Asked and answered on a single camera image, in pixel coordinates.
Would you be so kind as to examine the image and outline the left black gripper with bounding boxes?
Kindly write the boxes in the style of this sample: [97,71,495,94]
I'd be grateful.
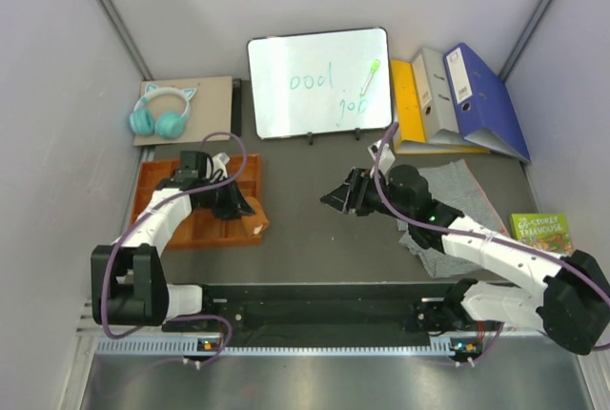
[197,174,254,221]

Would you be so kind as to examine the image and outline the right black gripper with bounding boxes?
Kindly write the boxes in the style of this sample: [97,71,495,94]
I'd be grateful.
[321,167,413,223]

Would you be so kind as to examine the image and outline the orange underwear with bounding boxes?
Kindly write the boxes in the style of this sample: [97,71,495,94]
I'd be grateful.
[241,196,270,240]

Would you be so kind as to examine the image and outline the grey striped underwear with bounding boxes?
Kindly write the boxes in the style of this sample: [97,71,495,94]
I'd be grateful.
[396,159,509,278]

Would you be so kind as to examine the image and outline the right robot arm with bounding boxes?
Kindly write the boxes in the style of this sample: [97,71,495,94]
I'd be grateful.
[320,165,609,356]

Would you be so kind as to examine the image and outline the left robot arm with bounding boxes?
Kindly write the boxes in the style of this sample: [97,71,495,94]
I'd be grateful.
[91,151,255,331]

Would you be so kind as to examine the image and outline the orange compartment tray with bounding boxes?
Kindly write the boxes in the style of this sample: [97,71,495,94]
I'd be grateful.
[130,154,263,251]

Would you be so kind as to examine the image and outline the yellow binder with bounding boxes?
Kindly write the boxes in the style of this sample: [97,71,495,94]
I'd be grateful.
[390,60,490,154]

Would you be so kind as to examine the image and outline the beige board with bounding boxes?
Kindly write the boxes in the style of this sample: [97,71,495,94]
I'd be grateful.
[132,76,234,147]

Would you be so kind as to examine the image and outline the teal cat-ear headphones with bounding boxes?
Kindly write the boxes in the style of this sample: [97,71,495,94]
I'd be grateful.
[129,82,197,140]

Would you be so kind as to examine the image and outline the whiteboard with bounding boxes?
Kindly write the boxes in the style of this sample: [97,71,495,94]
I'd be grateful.
[247,27,393,139]

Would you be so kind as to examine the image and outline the grey binder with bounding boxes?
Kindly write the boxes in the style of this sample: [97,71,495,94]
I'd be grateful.
[412,47,467,147]

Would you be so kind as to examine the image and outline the green marker pen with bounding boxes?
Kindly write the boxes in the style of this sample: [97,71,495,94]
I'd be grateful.
[359,59,380,97]

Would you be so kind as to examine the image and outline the blue binder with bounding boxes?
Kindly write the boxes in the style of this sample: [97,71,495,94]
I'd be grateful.
[443,43,531,163]

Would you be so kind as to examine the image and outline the green treehouse book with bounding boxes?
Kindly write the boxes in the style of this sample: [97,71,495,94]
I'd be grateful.
[510,213,575,256]

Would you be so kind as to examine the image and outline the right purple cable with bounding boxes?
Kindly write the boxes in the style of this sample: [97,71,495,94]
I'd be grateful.
[371,121,610,368]

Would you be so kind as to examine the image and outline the purple cable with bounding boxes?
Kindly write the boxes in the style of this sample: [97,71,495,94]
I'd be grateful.
[100,131,249,368]
[371,121,610,368]

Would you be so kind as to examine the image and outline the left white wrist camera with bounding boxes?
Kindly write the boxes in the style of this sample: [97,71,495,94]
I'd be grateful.
[210,153,231,179]

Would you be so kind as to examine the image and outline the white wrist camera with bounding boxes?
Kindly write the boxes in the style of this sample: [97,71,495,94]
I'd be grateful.
[367,139,396,174]
[210,153,231,179]

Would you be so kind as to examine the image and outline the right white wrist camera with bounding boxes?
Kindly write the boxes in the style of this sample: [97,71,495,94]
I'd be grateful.
[367,139,396,174]

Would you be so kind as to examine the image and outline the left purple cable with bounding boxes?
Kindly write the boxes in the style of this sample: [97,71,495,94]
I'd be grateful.
[100,131,249,368]

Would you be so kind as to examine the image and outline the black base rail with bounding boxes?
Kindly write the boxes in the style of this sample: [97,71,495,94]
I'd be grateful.
[161,283,501,347]

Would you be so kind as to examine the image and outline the grey cable duct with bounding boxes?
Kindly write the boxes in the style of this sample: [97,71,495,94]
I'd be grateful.
[95,337,480,359]

